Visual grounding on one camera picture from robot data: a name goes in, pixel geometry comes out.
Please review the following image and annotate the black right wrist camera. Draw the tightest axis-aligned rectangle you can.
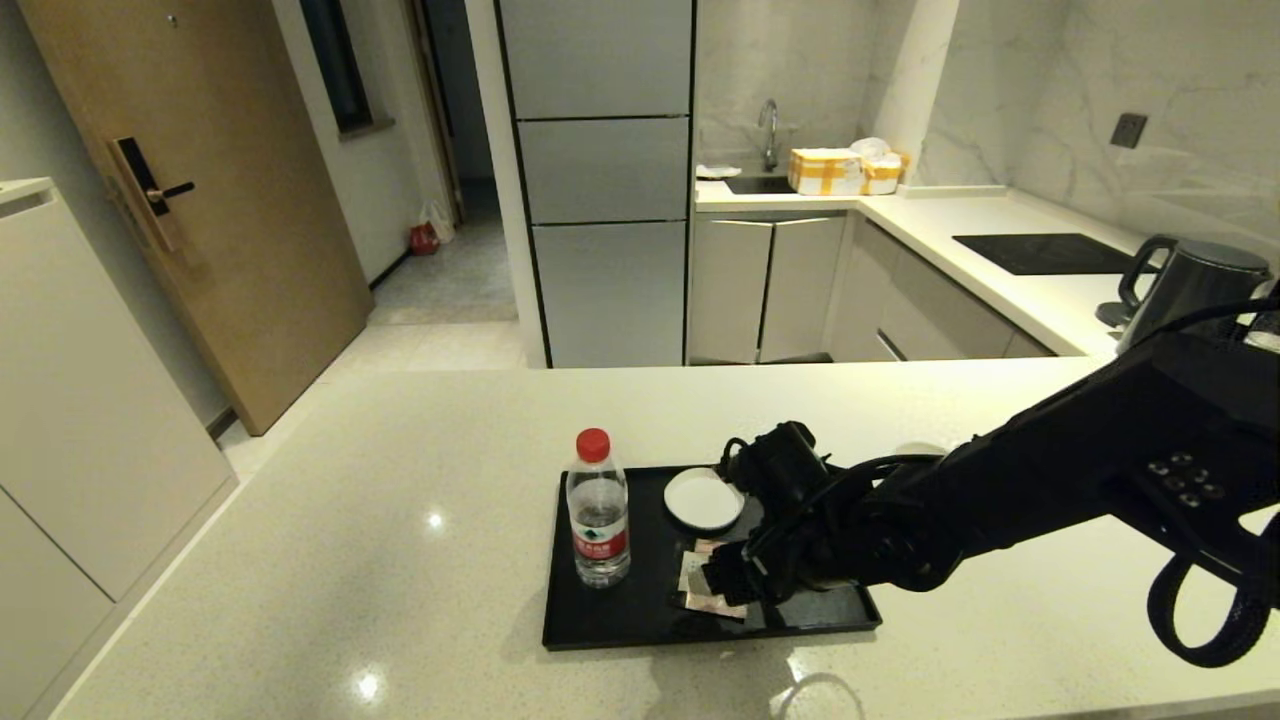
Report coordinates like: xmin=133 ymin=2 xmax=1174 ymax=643
xmin=720 ymin=421 xmax=831 ymax=501

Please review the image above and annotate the wooden entrance door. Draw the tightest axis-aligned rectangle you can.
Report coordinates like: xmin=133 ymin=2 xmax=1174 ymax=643
xmin=18 ymin=0 xmax=375 ymax=438

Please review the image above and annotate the white tall cabinet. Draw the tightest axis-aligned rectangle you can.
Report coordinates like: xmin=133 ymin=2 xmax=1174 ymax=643
xmin=0 ymin=179 xmax=239 ymax=720

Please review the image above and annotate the black induction cooktop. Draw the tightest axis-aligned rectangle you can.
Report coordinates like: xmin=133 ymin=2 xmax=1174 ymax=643
xmin=951 ymin=233 xmax=1161 ymax=277

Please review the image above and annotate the black electric kettle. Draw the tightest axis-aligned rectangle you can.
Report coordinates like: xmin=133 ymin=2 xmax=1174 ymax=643
xmin=1116 ymin=236 xmax=1271 ymax=353

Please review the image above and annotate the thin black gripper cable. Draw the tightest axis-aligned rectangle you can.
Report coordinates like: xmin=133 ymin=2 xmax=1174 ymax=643
xmin=828 ymin=454 xmax=949 ymax=483

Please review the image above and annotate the grey lower kitchen cabinet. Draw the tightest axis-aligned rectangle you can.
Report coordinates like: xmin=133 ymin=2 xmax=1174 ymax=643
xmin=828 ymin=217 xmax=1056 ymax=364

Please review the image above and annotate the black electronic door lock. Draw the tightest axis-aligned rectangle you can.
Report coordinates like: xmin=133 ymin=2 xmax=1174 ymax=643
xmin=109 ymin=138 xmax=198 ymax=254

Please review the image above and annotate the small box yellow tape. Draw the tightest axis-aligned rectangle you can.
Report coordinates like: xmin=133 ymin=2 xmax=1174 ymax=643
xmin=860 ymin=153 xmax=909 ymax=196

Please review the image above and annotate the pink tea bag packet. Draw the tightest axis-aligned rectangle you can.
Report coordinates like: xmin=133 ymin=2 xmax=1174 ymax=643
xmin=672 ymin=538 xmax=751 ymax=620

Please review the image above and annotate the black rectangular serving tray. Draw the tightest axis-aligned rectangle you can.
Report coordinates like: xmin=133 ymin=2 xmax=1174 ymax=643
xmin=541 ymin=462 xmax=883 ymax=652

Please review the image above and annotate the chrome sink faucet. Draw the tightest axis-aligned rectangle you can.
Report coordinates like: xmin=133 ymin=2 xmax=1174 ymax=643
xmin=756 ymin=99 xmax=781 ymax=174

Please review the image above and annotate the grey sink cabinet door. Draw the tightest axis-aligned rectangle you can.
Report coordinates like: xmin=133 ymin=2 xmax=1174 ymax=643
xmin=688 ymin=217 xmax=774 ymax=366
xmin=757 ymin=217 xmax=846 ymax=364

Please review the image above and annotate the dark narrow window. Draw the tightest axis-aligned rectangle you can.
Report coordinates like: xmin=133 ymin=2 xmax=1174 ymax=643
xmin=300 ymin=0 xmax=396 ymax=139

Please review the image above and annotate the large box yellow tape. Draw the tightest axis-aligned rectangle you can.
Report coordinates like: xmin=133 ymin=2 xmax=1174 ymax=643
xmin=787 ymin=148 xmax=864 ymax=197

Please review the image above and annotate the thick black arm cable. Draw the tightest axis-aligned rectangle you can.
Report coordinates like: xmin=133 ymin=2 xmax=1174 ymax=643
xmin=1146 ymin=298 xmax=1280 ymax=669

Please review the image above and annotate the round white coaster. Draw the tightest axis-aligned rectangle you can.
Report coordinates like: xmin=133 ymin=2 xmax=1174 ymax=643
xmin=663 ymin=467 xmax=746 ymax=533

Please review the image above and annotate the tall grey refrigerator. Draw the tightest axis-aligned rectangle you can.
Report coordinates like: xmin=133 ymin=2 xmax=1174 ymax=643
xmin=494 ymin=0 xmax=696 ymax=370

